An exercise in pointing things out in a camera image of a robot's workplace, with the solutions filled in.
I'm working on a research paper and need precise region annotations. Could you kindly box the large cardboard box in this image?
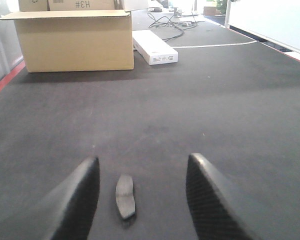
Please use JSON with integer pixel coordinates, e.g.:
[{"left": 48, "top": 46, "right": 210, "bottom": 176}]
[{"left": 1, "top": 0, "right": 149, "bottom": 73}]

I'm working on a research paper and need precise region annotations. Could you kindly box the long white box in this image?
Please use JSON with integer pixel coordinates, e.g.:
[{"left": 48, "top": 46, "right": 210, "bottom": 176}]
[{"left": 132, "top": 30, "right": 179, "bottom": 66}]

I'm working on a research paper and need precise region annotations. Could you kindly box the dark brake pad gripper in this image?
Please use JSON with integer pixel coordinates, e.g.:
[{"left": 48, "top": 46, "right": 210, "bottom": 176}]
[{"left": 115, "top": 174, "right": 136, "bottom": 221}]

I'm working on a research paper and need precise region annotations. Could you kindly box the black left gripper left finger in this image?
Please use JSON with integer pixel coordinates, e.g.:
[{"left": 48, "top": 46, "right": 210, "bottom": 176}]
[{"left": 0, "top": 156, "right": 100, "bottom": 240}]

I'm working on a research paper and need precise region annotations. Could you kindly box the black cable bundle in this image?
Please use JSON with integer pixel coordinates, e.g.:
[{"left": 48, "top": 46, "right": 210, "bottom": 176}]
[{"left": 147, "top": 11, "right": 208, "bottom": 43}]

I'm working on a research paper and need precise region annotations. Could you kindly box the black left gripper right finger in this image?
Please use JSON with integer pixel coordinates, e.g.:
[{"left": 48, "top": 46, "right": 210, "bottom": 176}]
[{"left": 185, "top": 153, "right": 261, "bottom": 240}]

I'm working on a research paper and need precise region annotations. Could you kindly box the black conveyor belt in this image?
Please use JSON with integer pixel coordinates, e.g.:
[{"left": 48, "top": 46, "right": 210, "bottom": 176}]
[{"left": 0, "top": 22, "right": 300, "bottom": 240}]

